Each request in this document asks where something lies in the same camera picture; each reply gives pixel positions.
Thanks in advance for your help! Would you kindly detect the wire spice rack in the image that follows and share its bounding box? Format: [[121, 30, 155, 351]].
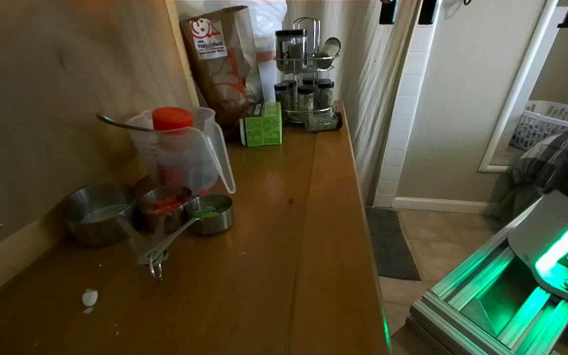
[[271, 16, 344, 134]]

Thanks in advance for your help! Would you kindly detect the green cardboard box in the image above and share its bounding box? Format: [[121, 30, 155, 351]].
[[236, 101, 285, 150]]

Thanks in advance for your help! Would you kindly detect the white laundry basket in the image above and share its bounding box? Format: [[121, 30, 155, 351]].
[[506, 99, 568, 154]]

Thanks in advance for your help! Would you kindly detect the dark door mat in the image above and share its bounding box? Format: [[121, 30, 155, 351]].
[[364, 207, 421, 282]]

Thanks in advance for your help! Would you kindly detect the plywood board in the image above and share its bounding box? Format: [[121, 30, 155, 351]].
[[0, 0, 200, 312]]

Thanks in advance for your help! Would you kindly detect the large steel measuring cup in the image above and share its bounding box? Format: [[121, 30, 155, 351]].
[[60, 184, 165, 280]]

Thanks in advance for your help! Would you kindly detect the grey plaid cloth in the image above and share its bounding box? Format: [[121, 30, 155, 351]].
[[508, 123, 568, 194]]

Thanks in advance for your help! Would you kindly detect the racked spice jar black lid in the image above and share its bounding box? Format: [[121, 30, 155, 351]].
[[295, 83, 317, 115], [313, 77, 336, 113], [313, 36, 344, 71], [271, 81, 293, 111], [273, 28, 309, 75]]

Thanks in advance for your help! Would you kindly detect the small white cap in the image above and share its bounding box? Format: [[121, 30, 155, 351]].
[[78, 286, 100, 310]]

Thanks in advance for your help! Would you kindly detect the white door trim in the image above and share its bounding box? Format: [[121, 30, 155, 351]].
[[370, 0, 441, 211]]

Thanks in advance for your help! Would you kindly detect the orange-capped clear container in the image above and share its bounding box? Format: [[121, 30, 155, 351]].
[[149, 107, 196, 194]]

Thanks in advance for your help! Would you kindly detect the white mirror frame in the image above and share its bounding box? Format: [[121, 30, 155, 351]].
[[474, 0, 568, 176]]

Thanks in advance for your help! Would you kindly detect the medium steel measuring cup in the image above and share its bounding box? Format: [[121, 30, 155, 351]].
[[133, 184, 194, 265]]

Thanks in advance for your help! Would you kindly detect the brown paper bag red print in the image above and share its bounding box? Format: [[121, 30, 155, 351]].
[[177, 4, 263, 128]]

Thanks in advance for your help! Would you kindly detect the small steel measuring cup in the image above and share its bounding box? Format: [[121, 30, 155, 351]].
[[143, 192, 236, 272]]

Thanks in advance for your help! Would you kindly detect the clear plastic measuring jug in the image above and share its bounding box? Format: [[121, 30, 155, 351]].
[[123, 107, 238, 197]]

